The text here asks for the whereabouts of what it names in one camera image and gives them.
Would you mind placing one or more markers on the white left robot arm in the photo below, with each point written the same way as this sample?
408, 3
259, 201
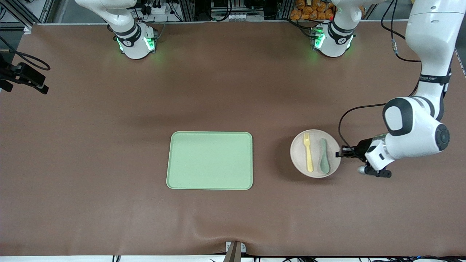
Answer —
429, 29

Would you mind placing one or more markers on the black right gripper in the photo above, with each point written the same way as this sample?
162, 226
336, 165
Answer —
22, 74

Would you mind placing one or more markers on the aluminium frame rail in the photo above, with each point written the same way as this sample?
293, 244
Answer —
22, 11
461, 65

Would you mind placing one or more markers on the grey-green plastic spoon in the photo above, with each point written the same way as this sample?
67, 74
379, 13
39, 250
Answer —
324, 165

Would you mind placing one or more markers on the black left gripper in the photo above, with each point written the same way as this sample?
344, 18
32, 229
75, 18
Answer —
360, 149

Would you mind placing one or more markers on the metal table edge bracket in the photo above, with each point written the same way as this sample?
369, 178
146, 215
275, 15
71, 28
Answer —
235, 251

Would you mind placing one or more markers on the white long socket strip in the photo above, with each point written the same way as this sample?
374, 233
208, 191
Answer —
236, 16

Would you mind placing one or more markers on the light green rectangular tray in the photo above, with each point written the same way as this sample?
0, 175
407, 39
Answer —
209, 160

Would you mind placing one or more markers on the yellow plastic fork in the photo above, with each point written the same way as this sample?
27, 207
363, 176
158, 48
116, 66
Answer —
309, 160

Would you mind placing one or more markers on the beige round plate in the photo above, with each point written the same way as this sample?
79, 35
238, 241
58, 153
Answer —
298, 153

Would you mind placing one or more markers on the brown table cover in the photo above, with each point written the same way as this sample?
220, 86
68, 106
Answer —
109, 163

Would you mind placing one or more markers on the white power strip with plugs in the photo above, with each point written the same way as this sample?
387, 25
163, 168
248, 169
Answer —
158, 9

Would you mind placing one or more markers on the aluminium frame post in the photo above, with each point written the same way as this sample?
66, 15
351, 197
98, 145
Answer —
187, 9
285, 9

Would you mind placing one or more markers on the pile of orange items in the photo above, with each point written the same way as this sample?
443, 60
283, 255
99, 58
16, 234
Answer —
309, 12

